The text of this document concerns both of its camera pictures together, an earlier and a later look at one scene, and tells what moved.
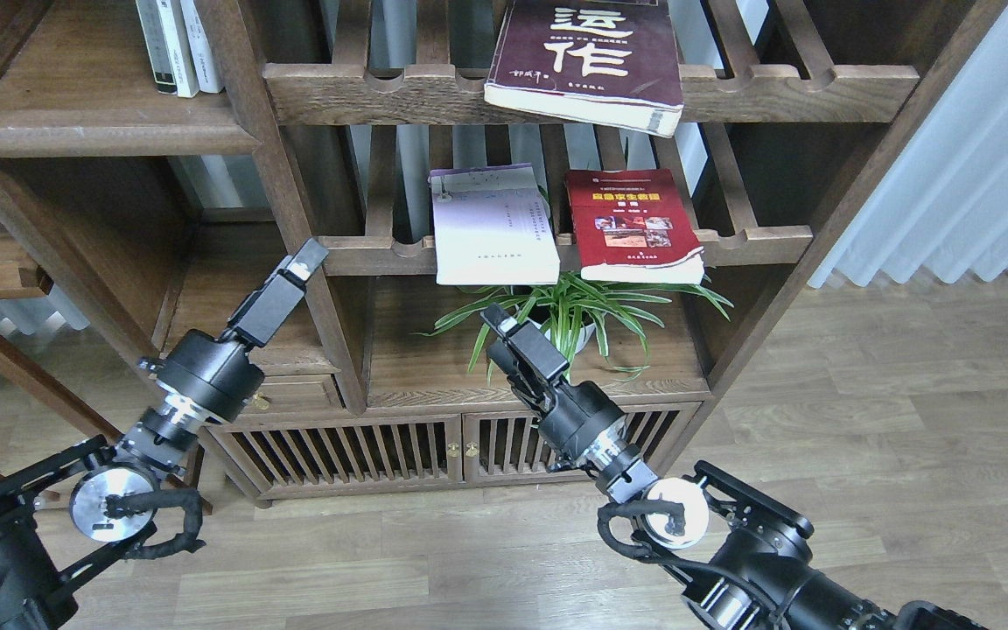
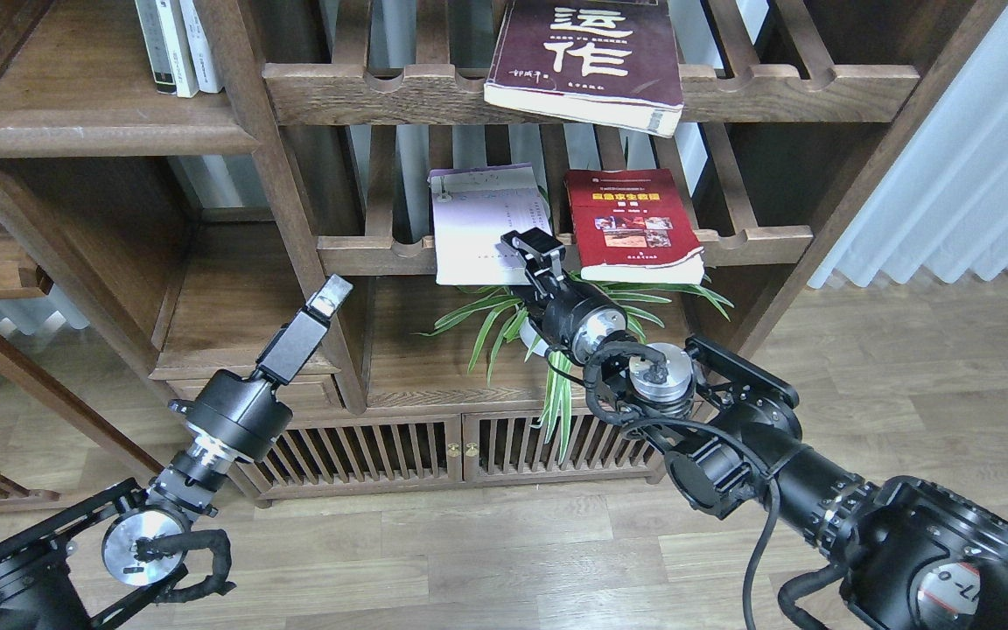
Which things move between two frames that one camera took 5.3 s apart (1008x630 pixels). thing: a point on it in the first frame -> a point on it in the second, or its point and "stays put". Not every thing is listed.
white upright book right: x=209 y=73 stays put
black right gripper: x=579 y=415 -> x=567 y=312
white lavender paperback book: x=492 y=227 stays put
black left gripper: x=218 y=376 -> x=245 y=414
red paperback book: x=632 y=227 stays put
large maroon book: x=605 y=65 stays put
